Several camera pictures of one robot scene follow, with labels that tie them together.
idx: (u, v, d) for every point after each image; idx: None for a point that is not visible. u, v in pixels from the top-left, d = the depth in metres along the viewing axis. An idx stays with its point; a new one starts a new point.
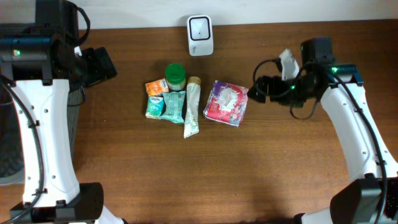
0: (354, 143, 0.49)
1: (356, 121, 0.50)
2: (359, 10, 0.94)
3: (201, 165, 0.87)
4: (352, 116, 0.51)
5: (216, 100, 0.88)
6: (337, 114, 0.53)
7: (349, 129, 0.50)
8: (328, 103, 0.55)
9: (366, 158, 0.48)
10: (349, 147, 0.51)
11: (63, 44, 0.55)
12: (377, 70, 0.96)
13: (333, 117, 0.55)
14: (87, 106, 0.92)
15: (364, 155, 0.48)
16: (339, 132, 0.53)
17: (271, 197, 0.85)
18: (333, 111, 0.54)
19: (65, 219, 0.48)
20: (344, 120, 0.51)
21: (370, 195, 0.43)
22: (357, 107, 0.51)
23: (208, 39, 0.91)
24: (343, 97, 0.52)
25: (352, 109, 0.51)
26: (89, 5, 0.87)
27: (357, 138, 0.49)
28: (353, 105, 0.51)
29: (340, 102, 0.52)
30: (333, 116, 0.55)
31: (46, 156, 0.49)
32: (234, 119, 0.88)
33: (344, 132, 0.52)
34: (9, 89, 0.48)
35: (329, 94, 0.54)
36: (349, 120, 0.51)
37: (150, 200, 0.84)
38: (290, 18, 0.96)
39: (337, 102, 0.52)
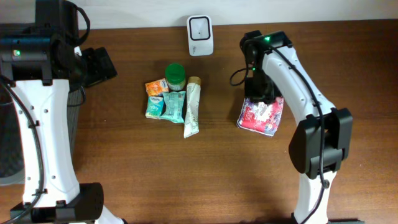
0: (294, 95, 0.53)
1: (291, 74, 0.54)
2: (358, 10, 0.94)
3: (201, 165, 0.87)
4: (283, 69, 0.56)
5: (251, 110, 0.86)
6: (277, 74, 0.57)
7: (289, 84, 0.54)
8: (270, 69, 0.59)
9: (306, 104, 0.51)
10: (288, 93, 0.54)
11: (63, 45, 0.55)
12: (377, 70, 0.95)
13: (275, 79, 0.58)
14: (87, 106, 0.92)
15: (303, 102, 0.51)
16: (282, 92, 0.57)
17: (272, 197, 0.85)
18: (274, 75, 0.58)
19: (65, 219, 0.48)
20: (282, 76, 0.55)
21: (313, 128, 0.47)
22: (290, 64, 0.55)
23: (208, 39, 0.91)
24: (277, 59, 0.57)
25: (286, 66, 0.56)
26: (89, 5, 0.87)
27: (296, 88, 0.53)
28: (286, 63, 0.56)
29: (276, 63, 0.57)
30: (273, 76, 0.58)
31: (47, 157, 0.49)
32: (269, 129, 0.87)
33: (285, 88, 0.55)
34: (9, 89, 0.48)
35: (267, 60, 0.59)
36: (287, 76, 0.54)
37: (150, 200, 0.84)
38: (290, 18, 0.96)
39: (274, 65, 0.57)
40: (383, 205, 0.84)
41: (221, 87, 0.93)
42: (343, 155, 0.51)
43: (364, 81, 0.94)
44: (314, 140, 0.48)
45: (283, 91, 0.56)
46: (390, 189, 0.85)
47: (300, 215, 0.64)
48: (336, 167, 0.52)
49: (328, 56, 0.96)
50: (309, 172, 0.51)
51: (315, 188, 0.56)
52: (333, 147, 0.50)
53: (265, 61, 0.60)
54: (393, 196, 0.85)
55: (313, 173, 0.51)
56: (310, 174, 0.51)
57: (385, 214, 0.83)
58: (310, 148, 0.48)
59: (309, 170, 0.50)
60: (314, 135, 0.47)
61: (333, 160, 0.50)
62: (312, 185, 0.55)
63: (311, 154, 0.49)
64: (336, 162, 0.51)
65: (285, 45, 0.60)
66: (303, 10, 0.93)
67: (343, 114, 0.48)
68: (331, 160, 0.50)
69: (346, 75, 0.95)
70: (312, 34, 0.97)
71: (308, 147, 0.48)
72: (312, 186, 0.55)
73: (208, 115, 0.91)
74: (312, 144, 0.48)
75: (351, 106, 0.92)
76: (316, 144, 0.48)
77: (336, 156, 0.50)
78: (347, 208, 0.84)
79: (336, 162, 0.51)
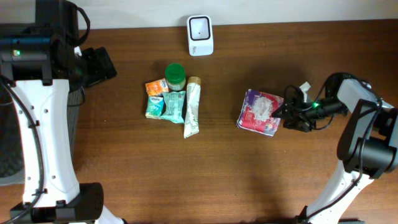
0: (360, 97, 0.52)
1: (362, 87, 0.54)
2: (359, 10, 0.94)
3: (201, 165, 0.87)
4: (356, 84, 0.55)
5: (252, 110, 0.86)
6: (347, 92, 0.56)
7: (356, 91, 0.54)
8: (342, 91, 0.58)
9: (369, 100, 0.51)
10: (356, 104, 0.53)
11: (63, 45, 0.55)
12: (378, 70, 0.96)
13: (344, 99, 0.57)
14: (87, 106, 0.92)
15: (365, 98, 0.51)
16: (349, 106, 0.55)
17: (272, 197, 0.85)
18: (344, 96, 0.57)
19: (65, 219, 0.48)
20: (351, 89, 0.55)
21: (368, 109, 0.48)
22: (363, 83, 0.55)
23: (208, 39, 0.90)
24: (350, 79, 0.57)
25: (358, 83, 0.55)
26: (89, 5, 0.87)
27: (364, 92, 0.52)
28: (360, 82, 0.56)
29: (349, 82, 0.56)
30: (344, 97, 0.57)
31: (47, 157, 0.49)
32: (269, 129, 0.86)
33: (353, 98, 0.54)
34: (9, 89, 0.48)
35: (342, 83, 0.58)
36: (356, 87, 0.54)
37: (150, 200, 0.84)
38: (290, 18, 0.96)
39: (349, 84, 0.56)
40: (384, 205, 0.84)
41: (221, 87, 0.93)
42: (391, 162, 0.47)
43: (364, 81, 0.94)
44: (365, 121, 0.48)
45: (352, 104, 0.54)
46: (390, 189, 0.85)
47: (317, 206, 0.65)
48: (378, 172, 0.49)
49: (328, 56, 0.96)
50: (348, 159, 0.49)
51: (344, 183, 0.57)
52: (383, 146, 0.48)
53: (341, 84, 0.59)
54: (393, 196, 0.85)
55: (352, 161, 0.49)
56: (349, 162, 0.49)
57: (385, 214, 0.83)
58: (360, 129, 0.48)
59: (351, 157, 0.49)
60: (367, 116, 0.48)
61: (379, 159, 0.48)
62: (342, 178, 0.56)
63: (358, 135, 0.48)
64: (379, 165, 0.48)
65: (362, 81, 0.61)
66: (303, 10, 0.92)
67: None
68: (375, 160, 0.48)
69: None
70: (313, 34, 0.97)
71: (358, 127, 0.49)
72: (342, 179, 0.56)
73: (208, 115, 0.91)
74: (362, 124, 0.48)
75: None
76: (365, 127, 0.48)
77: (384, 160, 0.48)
78: (348, 208, 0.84)
79: (380, 165, 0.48)
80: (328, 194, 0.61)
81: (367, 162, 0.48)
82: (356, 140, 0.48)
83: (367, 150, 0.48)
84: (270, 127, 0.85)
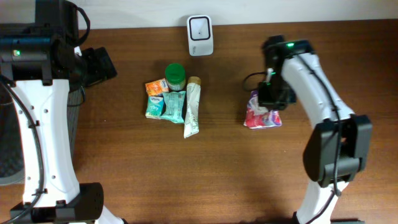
0: (312, 98, 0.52)
1: (311, 79, 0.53)
2: (359, 10, 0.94)
3: (201, 165, 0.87)
4: (305, 74, 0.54)
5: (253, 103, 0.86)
6: (298, 79, 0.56)
7: (308, 87, 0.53)
8: (289, 74, 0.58)
9: (324, 109, 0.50)
10: (308, 102, 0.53)
11: (63, 45, 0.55)
12: (378, 69, 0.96)
13: (293, 83, 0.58)
14: (87, 106, 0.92)
15: (321, 106, 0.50)
16: (301, 97, 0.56)
17: (272, 196, 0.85)
18: (293, 79, 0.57)
19: (65, 219, 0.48)
20: (301, 81, 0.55)
21: (329, 135, 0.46)
22: (311, 70, 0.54)
23: (208, 39, 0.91)
24: (299, 65, 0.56)
25: (306, 71, 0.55)
26: (89, 5, 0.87)
27: (315, 92, 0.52)
28: (307, 68, 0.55)
29: (297, 68, 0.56)
30: (293, 82, 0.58)
31: (47, 157, 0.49)
32: (266, 119, 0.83)
33: (304, 92, 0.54)
34: (9, 89, 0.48)
35: (288, 64, 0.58)
36: (306, 81, 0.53)
37: (150, 200, 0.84)
38: (290, 18, 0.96)
39: (295, 69, 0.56)
40: (383, 205, 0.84)
41: (221, 87, 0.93)
42: (359, 166, 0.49)
43: (364, 81, 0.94)
44: (329, 147, 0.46)
45: (305, 99, 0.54)
46: (390, 189, 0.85)
47: (306, 214, 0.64)
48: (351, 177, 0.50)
49: (328, 56, 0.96)
50: (322, 180, 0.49)
51: (324, 194, 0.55)
52: (350, 157, 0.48)
53: (285, 65, 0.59)
54: (393, 196, 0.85)
55: (326, 180, 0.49)
56: (323, 182, 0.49)
57: (385, 214, 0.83)
58: (326, 154, 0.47)
59: (323, 177, 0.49)
60: (329, 142, 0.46)
61: (348, 169, 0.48)
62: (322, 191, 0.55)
63: (326, 160, 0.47)
64: (351, 172, 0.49)
65: (307, 51, 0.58)
66: (302, 10, 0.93)
67: (362, 120, 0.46)
68: (346, 170, 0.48)
69: (346, 75, 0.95)
70: (312, 34, 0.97)
71: (324, 154, 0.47)
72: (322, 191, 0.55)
73: (208, 115, 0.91)
74: (327, 150, 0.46)
75: (352, 106, 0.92)
76: (331, 152, 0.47)
77: (353, 167, 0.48)
78: (348, 208, 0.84)
79: (351, 172, 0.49)
80: (314, 205, 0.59)
81: (341, 174, 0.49)
82: (324, 164, 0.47)
83: (337, 168, 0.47)
84: (267, 116, 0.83)
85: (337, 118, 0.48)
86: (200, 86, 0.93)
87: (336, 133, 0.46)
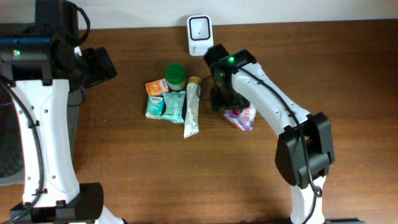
0: (268, 108, 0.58)
1: (260, 89, 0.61)
2: (359, 10, 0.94)
3: (201, 165, 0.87)
4: (254, 85, 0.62)
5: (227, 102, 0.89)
6: (250, 91, 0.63)
7: (261, 97, 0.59)
8: (240, 88, 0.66)
9: (282, 116, 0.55)
10: (265, 112, 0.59)
11: (63, 45, 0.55)
12: (378, 69, 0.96)
13: (246, 95, 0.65)
14: (87, 106, 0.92)
15: (278, 114, 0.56)
16: (260, 108, 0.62)
17: (272, 197, 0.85)
18: (245, 93, 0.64)
19: (65, 219, 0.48)
20: (252, 92, 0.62)
21: (294, 142, 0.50)
22: (258, 80, 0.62)
23: (208, 39, 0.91)
24: (245, 78, 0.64)
25: (254, 83, 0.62)
26: (89, 5, 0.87)
27: (270, 101, 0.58)
28: (254, 79, 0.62)
29: (245, 82, 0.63)
30: (246, 94, 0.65)
31: (47, 157, 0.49)
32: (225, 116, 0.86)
33: (259, 102, 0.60)
34: (9, 89, 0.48)
35: (236, 79, 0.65)
36: (257, 92, 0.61)
37: (150, 200, 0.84)
38: (289, 18, 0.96)
39: (244, 83, 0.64)
40: (383, 205, 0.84)
41: None
42: (329, 158, 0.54)
43: (364, 81, 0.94)
44: (297, 151, 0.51)
45: (262, 109, 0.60)
46: (390, 189, 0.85)
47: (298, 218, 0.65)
48: (325, 170, 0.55)
49: (328, 56, 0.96)
50: (300, 182, 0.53)
51: (308, 196, 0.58)
52: (318, 153, 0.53)
53: (233, 81, 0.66)
54: (393, 196, 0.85)
55: (304, 182, 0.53)
56: (301, 184, 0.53)
57: (385, 214, 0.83)
58: (296, 159, 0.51)
59: (300, 180, 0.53)
60: (296, 147, 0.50)
61: (320, 164, 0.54)
62: (304, 193, 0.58)
63: (298, 164, 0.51)
64: (324, 167, 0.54)
65: (249, 61, 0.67)
66: (302, 10, 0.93)
67: (318, 119, 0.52)
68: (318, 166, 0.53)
69: (346, 75, 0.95)
70: (312, 34, 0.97)
71: (294, 158, 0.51)
72: (305, 195, 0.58)
73: (208, 115, 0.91)
74: (297, 155, 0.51)
75: (352, 106, 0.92)
76: (299, 155, 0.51)
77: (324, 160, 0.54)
78: (348, 208, 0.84)
79: (324, 167, 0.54)
80: (303, 208, 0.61)
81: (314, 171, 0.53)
82: (298, 168, 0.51)
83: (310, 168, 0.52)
84: None
85: (296, 122, 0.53)
86: (200, 86, 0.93)
87: (299, 137, 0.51)
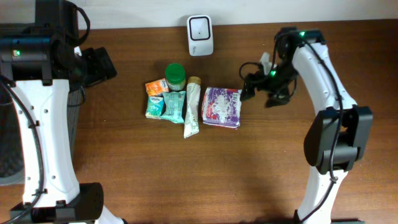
0: (318, 88, 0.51)
1: (319, 70, 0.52)
2: (358, 10, 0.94)
3: (201, 165, 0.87)
4: (314, 64, 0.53)
5: (214, 105, 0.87)
6: (306, 68, 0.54)
7: (314, 77, 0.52)
8: (298, 61, 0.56)
9: (328, 98, 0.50)
10: (314, 91, 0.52)
11: (63, 45, 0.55)
12: (378, 70, 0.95)
13: (301, 72, 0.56)
14: (87, 106, 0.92)
15: (326, 95, 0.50)
16: (308, 86, 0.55)
17: (272, 197, 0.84)
18: (301, 67, 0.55)
19: (65, 219, 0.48)
20: (309, 70, 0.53)
21: (330, 122, 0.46)
22: (320, 59, 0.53)
23: (208, 39, 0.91)
24: (308, 52, 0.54)
25: (316, 60, 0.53)
26: (89, 5, 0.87)
27: (322, 81, 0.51)
28: (316, 58, 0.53)
29: (306, 57, 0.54)
30: (300, 70, 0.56)
31: (47, 157, 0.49)
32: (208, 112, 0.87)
33: (311, 81, 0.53)
34: (9, 89, 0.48)
35: (298, 53, 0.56)
36: (314, 71, 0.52)
37: (150, 200, 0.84)
38: (289, 18, 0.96)
39: (305, 58, 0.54)
40: (383, 205, 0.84)
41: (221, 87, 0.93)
42: (357, 156, 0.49)
43: (364, 81, 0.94)
44: (328, 133, 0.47)
45: (311, 88, 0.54)
46: (390, 189, 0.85)
47: (306, 209, 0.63)
48: (349, 166, 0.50)
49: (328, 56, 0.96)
50: (319, 165, 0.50)
51: (324, 185, 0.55)
52: (348, 145, 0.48)
53: (295, 54, 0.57)
54: (393, 196, 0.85)
55: (323, 167, 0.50)
56: (319, 168, 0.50)
57: (385, 214, 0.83)
58: (324, 140, 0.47)
59: (321, 163, 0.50)
60: (328, 129, 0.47)
61: (346, 157, 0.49)
62: (320, 181, 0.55)
63: (324, 145, 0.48)
64: (348, 162, 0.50)
65: (318, 42, 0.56)
66: (302, 10, 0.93)
67: (366, 111, 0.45)
68: (344, 158, 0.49)
69: (347, 75, 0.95)
70: None
71: (323, 140, 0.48)
72: (320, 182, 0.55)
73: None
74: (326, 135, 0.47)
75: None
76: (328, 139, 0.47)
77: (351, 155, 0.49)
78: (347, 208, 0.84)
79: (349, 162, 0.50)
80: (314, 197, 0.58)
81: (337, 160, 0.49)
82: (322, 150, 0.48)
83: (334, 155, 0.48)
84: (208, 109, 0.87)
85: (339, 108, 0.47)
86: (201, 86, 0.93)
87: (336, 121, 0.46)
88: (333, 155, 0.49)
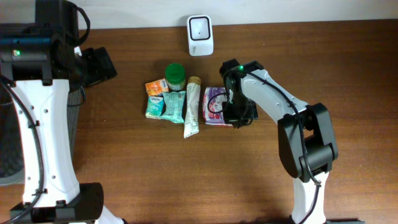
0: (270, 102, 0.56)
1: (264, 88, 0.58)
2: (357, 10, 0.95)
3: (201, 165, 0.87)
4: (260, 86, 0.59)
5: (214, 105, 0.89)
6: (255, 92, 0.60)
7: (263, 94, 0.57)
8: (250, 91, 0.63)
9: (282, 108, 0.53)
10: (268, 108, 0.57)
11: (63, 45, 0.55)
12: (377, 69, 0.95)
13: (255, 98, 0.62)
14: (87, 106, 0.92)
15: (278, 106, 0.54)
16: (262, 106, 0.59)
17: (271, 197, 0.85)
18: (252, 94, 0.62)
19: (65, 219, 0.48)
20: (258, 93, 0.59)
21: (292, 128, 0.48)
22: (263, 80, 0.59)
23: (208, 39, 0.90)
24: (252, 79, 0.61)
25: (260, 83, 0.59)
26: (89, 5, 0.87)
27: (271, 96, 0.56)
28: (259, 81, 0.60)
29: (251, 83, 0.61)
30: (253, 96, 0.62)
31: (47, 157, 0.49)
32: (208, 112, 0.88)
33: (263, 102, 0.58)
34: (9, 89, 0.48)
35: (244, 84, 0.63)
36: (261, 91, 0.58)
37: (150, 200, 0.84)
38: (289, 18, 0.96)
39: (250, 85, 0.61)
40: (383, 205, 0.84)
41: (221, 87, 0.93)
42: (332, 153, 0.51)
43: (364, 81, 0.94)
44: (296, 139, 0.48)
45: (265, 107, 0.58)
46: (390, 188, 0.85)
47: (299, 214, 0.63)
48: (329, 166, 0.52)
49: (328, 56, 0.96)
50: (302, 175, 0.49)
51: (310, 191, 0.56)
52: (319, 145, 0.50)
53: (242, 85, 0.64)
54: (393, 196, 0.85)
55: (306, 175, 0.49)
56: (303, 177, 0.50)
57: (385, 214, 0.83)
58: (296, 148, 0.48)
59: (302, 173, 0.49)
60: (294, 135, 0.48)
61: (322, 158, 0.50)
62: (306, 188, 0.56)
63: (298, 154, 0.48)
64: (326, 162, 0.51)
65: (257, 69, 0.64)
66: (302, 10, 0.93)
67: (318, 108, 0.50)
68: (320, 159, 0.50)
69: (346, 75, 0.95)
70: (312, 34, 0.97)
71: (293, 147, 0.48)
72: (306, 188, 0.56)
73: None
74: (296, 143, 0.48)
75: (351, 106, 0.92)
76: (298, 145, 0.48)
77: (326, 154, 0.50)
78: (348, 208, 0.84)
79: (326, 162, 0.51)
80: (304, 202, 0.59)
81: (315, 165, 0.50)
82: (298, 158, 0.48)
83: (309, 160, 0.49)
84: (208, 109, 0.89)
85: (295, 112, 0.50)
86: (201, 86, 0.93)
87: (297, 125, 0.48)
88: (310, 161, 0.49)
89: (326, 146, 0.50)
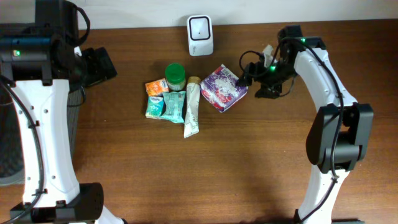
0: (318, 86, 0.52)
1: (319, 70, 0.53)
2: (358, 10, 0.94)
3: (201, 165, 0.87)
4: (315, 66, 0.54)
5: (221, 91, 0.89)
6: (306, 69, 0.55)
7: (314, 76, 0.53)
8: (300, 66, 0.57)
9: (329, 96, 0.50)
10: (314, 90, 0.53)
11: (63, 45, 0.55)
12: (378, 69, 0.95)
13: (302, 75, 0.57)
14: (87, 106, 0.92)
15: (327, 94, 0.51)
16: (308, 86, 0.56)
17: (271, 196, 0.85)
18: (302, 69, 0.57)
19: (66, 219, 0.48)
20: (310, 71, 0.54)
21: (331, 117, 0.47)
22: (321, 61, 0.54)
23: (208, 39, 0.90)
24: (309, 55, 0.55)
25: (316, 63, 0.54)
26: (89, 5, 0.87)
27: (323, 80, 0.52)
28: (316, 60, 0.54)
29: (307, 60, 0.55)
30: (301, 72, 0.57)
31: (46, 157, 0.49)
32: (220, 99, 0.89)
33: (311, 82, 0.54)
34: (9, 89, 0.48)
35: (299, 57, 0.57)
36: (314, 71, 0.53)
37: (150, 200, 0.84)
38: (290, 17, 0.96)
39: (305, 61, 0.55)
40: (383, 205, 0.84)
41: None
42: (359, 155, 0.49)
43: (365, 81, 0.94)
44: (329, 129, 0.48)
45: (311, 87, 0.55)
46: (390, 189, 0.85)
47: (307, 207, 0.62)
48: (351, 165, 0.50)
49: (328, 56, 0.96)
50: (321, 163, 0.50)
51: (324, 184, 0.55)
52: (350, 143, 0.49)
53: (296, 58, 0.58)
54: (393, 196, 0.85)
55: (324, 165, 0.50)
56: (321, 166, 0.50)
57: (385, 214, 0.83)
58: (325, 136, 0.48)
59: (323, 162, 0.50)
60: (329, 124, 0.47)
61: (347, 156, 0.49)
62: (321, 180, 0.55)
63: (325, 142, 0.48)
64: (350, 160, 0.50)
65: (318, 47, 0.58)
66: (302, 10, 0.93)
67: (366, 108, 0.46)
68: (346, 156, 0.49)
69: (346, 75, 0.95)
70: (313, 34, 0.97)
71: (324, 135, 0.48)
72: (322, 181, 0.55)
73: (208, 114, 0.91)
74: (327, 132, 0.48)
75: None
76: (330, 134, 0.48)
77: (352, 153, 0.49)
78: (347, 208, 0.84)
79: (351, 160, 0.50)
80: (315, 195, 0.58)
81: (339, 159, 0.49)
82: (323, 146, 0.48)
83: (334, 152, 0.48)
84: (217, 95, 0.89)
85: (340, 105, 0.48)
86: None
87: (337, 116, 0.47)
88: (334, 154, 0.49)
89: (357, 146, 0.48)
